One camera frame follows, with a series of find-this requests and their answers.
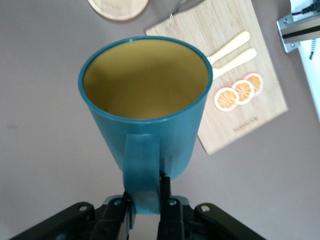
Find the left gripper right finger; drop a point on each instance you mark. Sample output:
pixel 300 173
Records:
pixel 200 225

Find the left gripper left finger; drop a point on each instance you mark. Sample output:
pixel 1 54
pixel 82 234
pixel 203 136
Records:
pixel 75 222

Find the teal cup with yellow inside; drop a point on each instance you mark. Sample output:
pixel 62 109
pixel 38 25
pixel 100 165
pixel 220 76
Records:
pixel 145 82

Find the wooden cup rack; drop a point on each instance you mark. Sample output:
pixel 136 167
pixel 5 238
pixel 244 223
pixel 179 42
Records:
pixel 117 7

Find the brown table cover sheet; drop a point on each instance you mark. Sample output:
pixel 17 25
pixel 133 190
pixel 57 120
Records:
pixel 37 100

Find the orange slice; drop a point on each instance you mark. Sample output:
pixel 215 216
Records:
pixel 226 99
pixel 244 90
pixel 256 81

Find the yellow plastic knife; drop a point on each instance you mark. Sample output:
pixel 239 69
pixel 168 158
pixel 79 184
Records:
pixel 240 60

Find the yellow plastic fork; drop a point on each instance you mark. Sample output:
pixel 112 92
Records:
pixel 232 43

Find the wooden cutting board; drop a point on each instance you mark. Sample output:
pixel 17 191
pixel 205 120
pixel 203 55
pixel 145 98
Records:
pixel 237 22

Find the aluminium profile bracket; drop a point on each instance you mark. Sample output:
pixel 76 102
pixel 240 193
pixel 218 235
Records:
pixel 292 30

